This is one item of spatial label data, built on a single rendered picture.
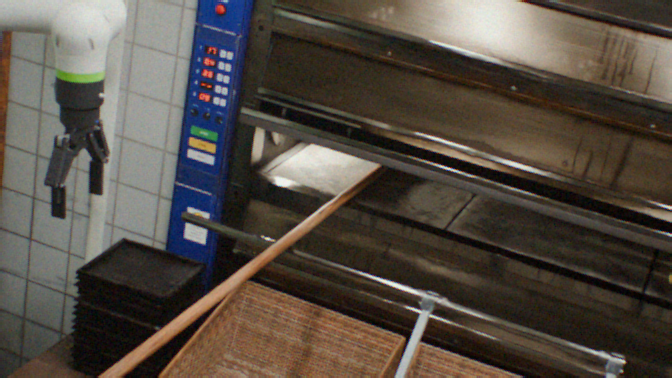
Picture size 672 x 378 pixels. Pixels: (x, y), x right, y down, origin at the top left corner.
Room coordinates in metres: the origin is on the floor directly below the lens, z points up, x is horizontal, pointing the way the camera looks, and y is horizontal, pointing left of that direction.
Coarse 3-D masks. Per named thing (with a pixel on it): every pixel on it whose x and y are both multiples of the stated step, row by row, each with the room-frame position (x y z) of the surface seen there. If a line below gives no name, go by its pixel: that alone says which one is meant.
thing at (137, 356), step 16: (368, 176) 3.20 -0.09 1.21; (352, 192) 3.06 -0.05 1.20; (336, 208) 2.94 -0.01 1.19; (304, 224) 2.76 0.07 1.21; (288, 240) 2.64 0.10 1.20; (272, 256) 2.55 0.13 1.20; (240, 272) 2.41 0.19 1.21; (256, 272) 2.46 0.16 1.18; (224, 288) 2.31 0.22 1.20; (208, 304) 2.23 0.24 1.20; (176, 320) 2.12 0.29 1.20; (192, 320) 2.16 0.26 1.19; (160, 336) 2.05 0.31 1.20; (144, 352) 1.98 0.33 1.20; (112, 368) 1.89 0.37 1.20; (128, 368) 1.92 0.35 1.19
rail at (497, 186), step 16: (256, 112) 2.95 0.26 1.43; (304, 128) 2.91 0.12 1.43; (352, 144) 2.86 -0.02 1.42; (368, 144) 2.85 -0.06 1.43; (400, 160) 2.82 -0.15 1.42; (416, 160) 2.81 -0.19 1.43; (464, 176) 2.76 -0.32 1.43; (512, 192) 2.72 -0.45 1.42; (528, 192) 2.71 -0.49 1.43; (560, 208) 2.68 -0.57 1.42; (576, 208) 2.67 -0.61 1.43; (624, 224) 2.63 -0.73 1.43; (640, 224) 2.64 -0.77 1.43
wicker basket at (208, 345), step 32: (256, 288) 3.04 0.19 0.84; (224, 320) 2.97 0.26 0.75; (256, 320) 3.01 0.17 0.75; (288, 320) 2.99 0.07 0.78; (320, 320) 2.97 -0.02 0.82; (352, 320) 2.94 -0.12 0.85; (192, 352) 2.80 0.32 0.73; (224, 352) 3.00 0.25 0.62; (320, 352) 2.93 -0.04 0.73; (352, 352) 2.91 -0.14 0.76; (384, 352) 2.89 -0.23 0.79
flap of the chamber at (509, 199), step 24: (240, 120) 2.96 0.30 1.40; (264, 120) 2.94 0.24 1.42; (336, 144) 2.87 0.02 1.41; (384, 144) 3.02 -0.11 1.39; (408, 168) 2.81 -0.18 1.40; (456, 168) 2.92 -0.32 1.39; (480, 192) 2.74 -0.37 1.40; (552, 216) 2.68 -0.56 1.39; (576, 216) 2.67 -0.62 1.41; (624, 216) 2.80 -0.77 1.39; (648, 240) 2.61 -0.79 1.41
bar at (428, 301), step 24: (192, 216) 2.75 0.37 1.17; (240, 240) 2.70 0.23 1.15; (264, 240) 2.68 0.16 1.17; (312, 264) 2.64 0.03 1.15; (336, 264) 2.62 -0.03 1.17; (384, 288) 2.57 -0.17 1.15; (408, 288) 2.56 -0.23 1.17; (456, 312) 2.51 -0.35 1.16; (480, 312) 2.50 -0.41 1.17; (528, 336) 2.45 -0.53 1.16; (552, 336) 2.44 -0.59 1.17; (408, 360) 2.43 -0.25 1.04; (600, 360) 2.40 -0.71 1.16; (624, 360) 2.39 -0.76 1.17
